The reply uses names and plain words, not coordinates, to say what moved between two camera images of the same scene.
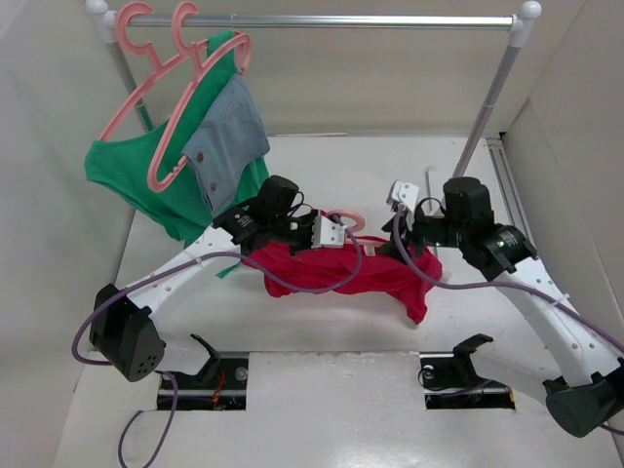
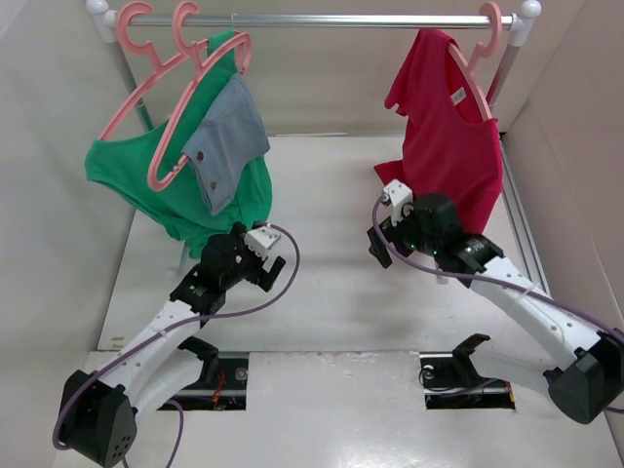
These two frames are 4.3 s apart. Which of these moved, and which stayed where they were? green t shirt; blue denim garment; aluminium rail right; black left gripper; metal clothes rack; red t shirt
Moved: black left gripper; red t shirt
Stayed: aluminium rail right; blue denim garment; green t shirt; metal clothes rack
